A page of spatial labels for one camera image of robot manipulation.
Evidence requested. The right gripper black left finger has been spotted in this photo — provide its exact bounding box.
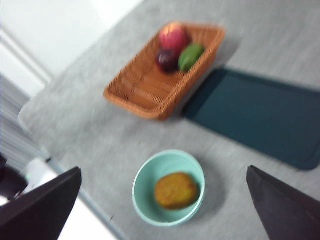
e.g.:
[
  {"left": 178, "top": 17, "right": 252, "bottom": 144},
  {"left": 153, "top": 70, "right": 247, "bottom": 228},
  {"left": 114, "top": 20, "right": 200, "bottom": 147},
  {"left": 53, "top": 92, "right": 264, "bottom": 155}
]
[{"left": 0, "top": 166, "right": 83, "bottom": 240}]

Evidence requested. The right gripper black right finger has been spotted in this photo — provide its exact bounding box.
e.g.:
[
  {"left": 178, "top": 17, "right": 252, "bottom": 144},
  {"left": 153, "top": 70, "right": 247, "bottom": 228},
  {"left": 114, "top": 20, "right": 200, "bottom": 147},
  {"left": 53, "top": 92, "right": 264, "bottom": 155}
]
[{"left": 245, "top": 164, "right": 320, "bottom": 240}]

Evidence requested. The teal ceramic bowl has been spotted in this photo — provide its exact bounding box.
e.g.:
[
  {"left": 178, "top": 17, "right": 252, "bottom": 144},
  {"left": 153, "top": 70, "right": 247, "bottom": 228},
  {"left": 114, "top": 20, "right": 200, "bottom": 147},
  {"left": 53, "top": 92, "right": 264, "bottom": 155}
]
[{"left": 131, "top": 149, "right": 206, "bottom": 228}]

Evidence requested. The orange-yellow fruit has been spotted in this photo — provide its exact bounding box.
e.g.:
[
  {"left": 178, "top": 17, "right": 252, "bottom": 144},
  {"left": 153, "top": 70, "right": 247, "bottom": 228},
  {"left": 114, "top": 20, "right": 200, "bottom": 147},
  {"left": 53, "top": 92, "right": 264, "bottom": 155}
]
[{"left": 153, "top": 171, "right": 199, "bottom": 211}]

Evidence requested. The white box with green light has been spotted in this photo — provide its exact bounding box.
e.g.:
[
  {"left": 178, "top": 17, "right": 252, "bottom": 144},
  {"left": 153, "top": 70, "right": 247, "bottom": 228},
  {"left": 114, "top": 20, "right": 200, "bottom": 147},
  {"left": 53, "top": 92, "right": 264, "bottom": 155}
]
[{"left": 24, "top": 157, "right": 55, "bottom": 194}]

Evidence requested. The black machine part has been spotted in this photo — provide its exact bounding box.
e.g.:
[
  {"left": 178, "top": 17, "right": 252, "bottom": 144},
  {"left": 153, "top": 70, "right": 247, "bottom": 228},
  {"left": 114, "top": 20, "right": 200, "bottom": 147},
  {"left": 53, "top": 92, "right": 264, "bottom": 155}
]
[{"left": 0, "top": 153, "right": 29, "bottom": 201}]

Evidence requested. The dark green rectangular tray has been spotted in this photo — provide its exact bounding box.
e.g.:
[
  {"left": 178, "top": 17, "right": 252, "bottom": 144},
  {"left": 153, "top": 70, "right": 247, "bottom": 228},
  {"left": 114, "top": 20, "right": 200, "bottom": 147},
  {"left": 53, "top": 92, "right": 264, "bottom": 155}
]
[{"left": 180, "top": 68, "right": 320, "bottom": 172}]

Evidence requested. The brown wicker basket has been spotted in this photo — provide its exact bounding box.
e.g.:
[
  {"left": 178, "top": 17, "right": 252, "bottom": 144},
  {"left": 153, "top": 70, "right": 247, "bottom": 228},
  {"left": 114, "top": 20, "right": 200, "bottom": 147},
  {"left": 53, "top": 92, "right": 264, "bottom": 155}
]
[{"left": 103, "top": 20, "right": 226, "bottom": 121}]

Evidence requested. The green fruit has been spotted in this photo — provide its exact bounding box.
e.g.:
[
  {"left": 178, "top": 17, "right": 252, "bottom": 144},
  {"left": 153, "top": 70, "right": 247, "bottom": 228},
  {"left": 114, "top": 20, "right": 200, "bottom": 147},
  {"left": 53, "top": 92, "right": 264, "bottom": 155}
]
[{"left": 177, "top": 43, "right": 206, "bottom": 72}]

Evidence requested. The dark purple plum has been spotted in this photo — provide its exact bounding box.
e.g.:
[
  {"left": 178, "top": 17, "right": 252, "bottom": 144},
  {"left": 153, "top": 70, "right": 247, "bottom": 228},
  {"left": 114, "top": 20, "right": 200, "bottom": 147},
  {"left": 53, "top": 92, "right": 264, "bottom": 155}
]
[{"left": 155, "top": 48, "right": 179, "bottom": 74}]

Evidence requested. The red apple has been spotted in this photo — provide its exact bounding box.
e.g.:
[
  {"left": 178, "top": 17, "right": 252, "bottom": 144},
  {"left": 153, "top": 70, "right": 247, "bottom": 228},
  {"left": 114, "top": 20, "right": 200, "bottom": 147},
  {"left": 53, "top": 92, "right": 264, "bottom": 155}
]
[{"left": 158, "top": 22, "right": 190, "bottom": 55}]

